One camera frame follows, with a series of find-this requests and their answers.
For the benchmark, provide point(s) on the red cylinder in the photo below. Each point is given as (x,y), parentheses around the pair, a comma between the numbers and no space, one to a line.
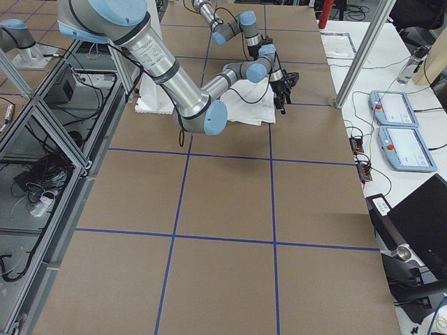
(325,13)

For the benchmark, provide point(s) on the aluminium frame post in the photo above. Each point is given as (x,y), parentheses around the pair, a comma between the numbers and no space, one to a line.
(375,26)

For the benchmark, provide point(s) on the water bottle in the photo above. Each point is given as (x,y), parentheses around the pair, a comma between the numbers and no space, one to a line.
(412,64)

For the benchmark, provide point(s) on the black box white label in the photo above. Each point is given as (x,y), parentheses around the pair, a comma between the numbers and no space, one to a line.
(379,209)

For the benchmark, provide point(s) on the white long-sleeve printed shirt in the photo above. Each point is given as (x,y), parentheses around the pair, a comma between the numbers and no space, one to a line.
(250,103)

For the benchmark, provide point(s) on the clear plastic bag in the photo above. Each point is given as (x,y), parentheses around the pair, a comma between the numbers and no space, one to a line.
(338,45)

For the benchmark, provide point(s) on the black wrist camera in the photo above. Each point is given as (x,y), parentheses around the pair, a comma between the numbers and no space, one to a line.
(291,79)
(266,40)

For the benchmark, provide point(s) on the white central mounting pedestal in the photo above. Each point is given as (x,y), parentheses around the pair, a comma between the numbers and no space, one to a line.
(152,98)

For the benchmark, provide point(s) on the silver metal cup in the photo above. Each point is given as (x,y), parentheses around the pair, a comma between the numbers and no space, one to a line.
(403,253)

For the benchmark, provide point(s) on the upper blue teach pendant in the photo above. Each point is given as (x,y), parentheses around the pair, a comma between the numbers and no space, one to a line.
(392,108)

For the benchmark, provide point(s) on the blue teach pendant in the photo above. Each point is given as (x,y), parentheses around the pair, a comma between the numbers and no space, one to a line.
(405,149)
(392,108)

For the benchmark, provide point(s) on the lower blue teach pendant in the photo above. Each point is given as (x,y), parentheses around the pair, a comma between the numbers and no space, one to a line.
(405,149)

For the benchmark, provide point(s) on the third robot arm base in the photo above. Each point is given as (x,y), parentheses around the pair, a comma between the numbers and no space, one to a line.
(31,55)

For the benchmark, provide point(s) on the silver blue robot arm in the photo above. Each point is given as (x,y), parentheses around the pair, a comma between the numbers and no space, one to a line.
(197,109)
(244,23)

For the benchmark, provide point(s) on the black laptop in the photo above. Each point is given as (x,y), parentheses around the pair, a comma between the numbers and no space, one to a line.
(421,220)

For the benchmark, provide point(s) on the white power strip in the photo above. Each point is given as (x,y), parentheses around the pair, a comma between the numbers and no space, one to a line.
(42,205)

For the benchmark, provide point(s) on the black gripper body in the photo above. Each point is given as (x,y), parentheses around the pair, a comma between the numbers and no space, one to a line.
(253,51)
(279,88)

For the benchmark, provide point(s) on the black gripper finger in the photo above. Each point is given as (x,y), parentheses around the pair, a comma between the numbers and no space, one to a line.
(282,103)
(277,103)

